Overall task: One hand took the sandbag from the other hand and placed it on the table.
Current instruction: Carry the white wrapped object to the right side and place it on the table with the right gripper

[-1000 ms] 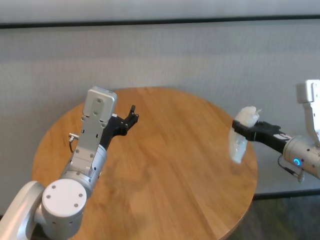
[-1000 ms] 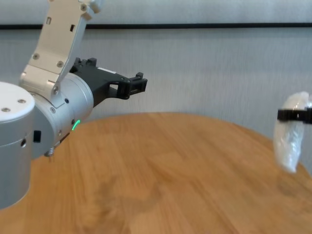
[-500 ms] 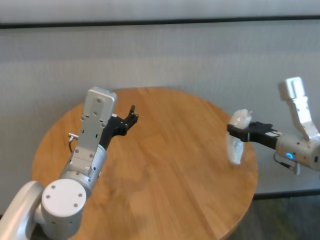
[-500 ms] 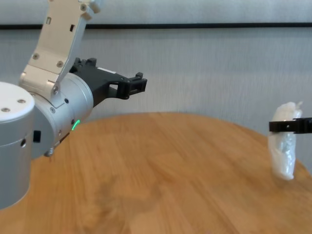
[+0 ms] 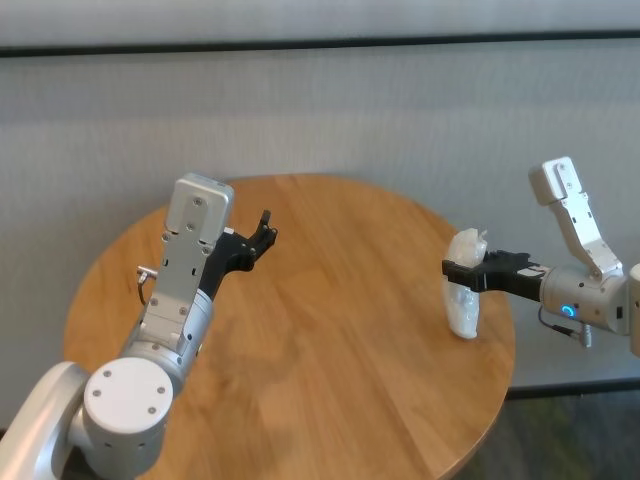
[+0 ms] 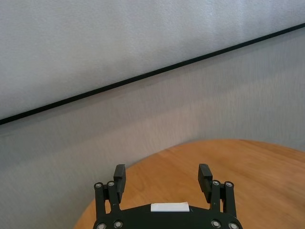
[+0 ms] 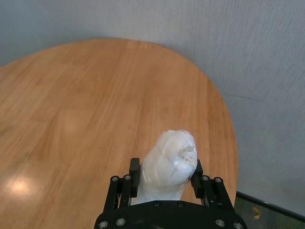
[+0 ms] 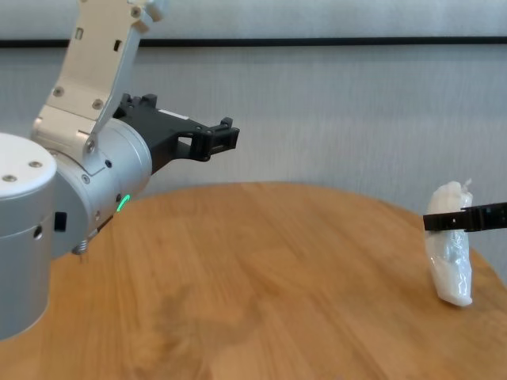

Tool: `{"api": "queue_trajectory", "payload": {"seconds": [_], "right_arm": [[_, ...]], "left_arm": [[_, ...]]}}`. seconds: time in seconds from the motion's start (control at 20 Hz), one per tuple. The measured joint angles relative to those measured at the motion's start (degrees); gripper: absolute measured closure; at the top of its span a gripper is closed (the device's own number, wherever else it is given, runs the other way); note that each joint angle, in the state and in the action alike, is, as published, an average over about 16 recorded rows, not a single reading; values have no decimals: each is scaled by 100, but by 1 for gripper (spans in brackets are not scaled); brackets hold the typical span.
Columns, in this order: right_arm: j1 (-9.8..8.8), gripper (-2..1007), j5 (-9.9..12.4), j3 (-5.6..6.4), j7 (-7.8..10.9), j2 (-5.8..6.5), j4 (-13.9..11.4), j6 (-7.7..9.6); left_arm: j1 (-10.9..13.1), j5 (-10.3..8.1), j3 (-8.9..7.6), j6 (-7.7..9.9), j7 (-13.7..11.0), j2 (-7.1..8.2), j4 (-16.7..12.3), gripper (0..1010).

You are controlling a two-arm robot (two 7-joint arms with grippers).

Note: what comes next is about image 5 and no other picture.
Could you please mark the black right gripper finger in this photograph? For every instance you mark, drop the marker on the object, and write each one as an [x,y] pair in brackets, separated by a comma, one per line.
[462,275]
[505,259]

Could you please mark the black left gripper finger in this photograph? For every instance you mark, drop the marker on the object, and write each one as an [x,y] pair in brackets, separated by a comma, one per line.
[264,222]
[265,245]

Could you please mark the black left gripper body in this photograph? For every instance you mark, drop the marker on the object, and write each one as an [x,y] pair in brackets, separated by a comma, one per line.
[227,260]

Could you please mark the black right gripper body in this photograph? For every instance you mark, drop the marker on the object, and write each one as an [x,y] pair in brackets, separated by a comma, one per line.
[515,282]

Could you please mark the white plastic-wrapped sandbag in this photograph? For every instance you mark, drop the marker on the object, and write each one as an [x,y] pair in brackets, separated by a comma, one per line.
[465,310]

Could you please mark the black baseboard strip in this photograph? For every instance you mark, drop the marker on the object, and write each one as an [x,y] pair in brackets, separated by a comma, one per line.
[575,388]

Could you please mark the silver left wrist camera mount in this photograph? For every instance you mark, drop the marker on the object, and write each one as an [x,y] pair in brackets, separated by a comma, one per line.
[192,240]

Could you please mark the black horizontal wall rail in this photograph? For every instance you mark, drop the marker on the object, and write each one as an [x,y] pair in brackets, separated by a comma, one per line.
[320,43]

